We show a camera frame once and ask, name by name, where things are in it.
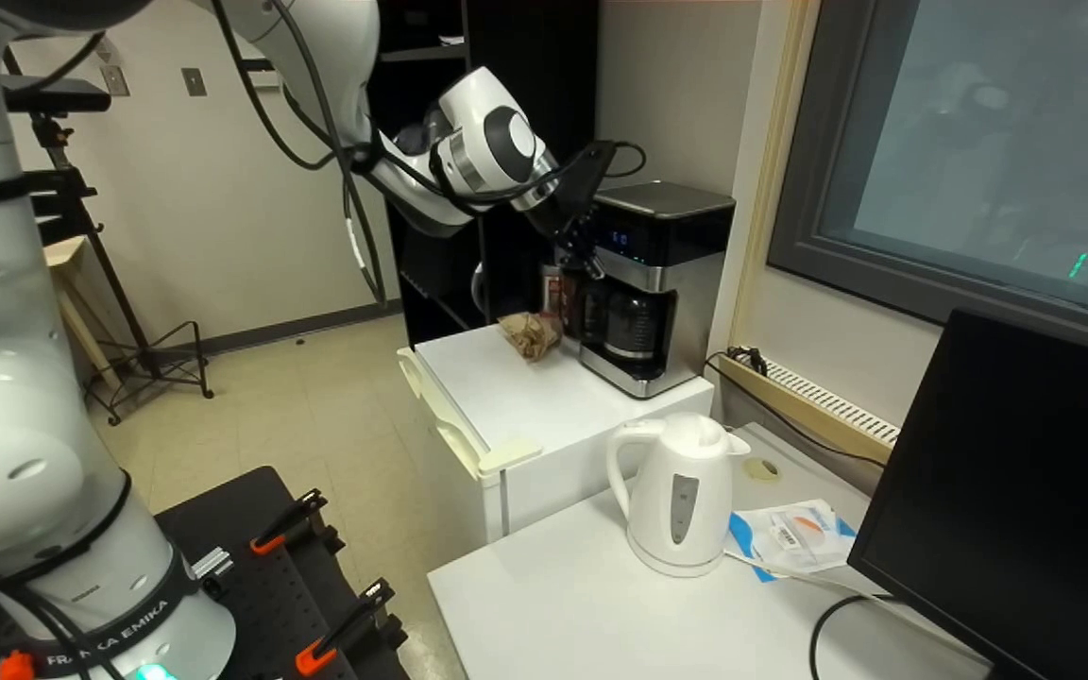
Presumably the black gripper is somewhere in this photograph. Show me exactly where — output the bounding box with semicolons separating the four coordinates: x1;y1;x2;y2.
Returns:
524;141;627;286

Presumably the black silver coffeemaker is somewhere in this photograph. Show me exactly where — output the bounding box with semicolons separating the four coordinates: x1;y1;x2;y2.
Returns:
562;178;742;403

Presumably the black tall shelf cabinet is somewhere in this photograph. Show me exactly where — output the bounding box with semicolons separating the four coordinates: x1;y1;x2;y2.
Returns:
362;0;606;353

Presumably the white mini fridge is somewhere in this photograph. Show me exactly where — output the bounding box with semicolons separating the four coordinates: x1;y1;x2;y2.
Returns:
392;318;721;554

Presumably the white electric kettle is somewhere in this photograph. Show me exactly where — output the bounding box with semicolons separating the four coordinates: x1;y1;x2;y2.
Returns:
602;412;757;581

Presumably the beige baseboard heater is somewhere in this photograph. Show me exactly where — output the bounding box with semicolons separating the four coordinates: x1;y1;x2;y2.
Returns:
707;343;906;471

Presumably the blue white paper packet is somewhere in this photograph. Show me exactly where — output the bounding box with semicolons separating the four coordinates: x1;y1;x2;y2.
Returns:
724;494;860;588

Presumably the orange black clamp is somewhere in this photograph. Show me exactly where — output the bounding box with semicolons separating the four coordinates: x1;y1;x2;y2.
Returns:
291;576;401;680
245;485;334;565

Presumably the grey framed window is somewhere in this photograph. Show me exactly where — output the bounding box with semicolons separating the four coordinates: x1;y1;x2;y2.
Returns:
768;0;1088;366

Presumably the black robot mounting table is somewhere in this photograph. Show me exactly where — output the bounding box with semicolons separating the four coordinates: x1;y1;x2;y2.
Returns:
0;460;412;680

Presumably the black computer monitor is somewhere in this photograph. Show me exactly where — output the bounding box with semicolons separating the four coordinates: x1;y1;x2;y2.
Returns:
848;305;1088;680

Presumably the black monitor cable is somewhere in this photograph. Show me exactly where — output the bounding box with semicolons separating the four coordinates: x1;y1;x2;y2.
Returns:
806;588;877;680

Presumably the black camera tripod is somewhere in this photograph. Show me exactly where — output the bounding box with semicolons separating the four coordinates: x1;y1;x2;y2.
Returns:
0;72;219;426

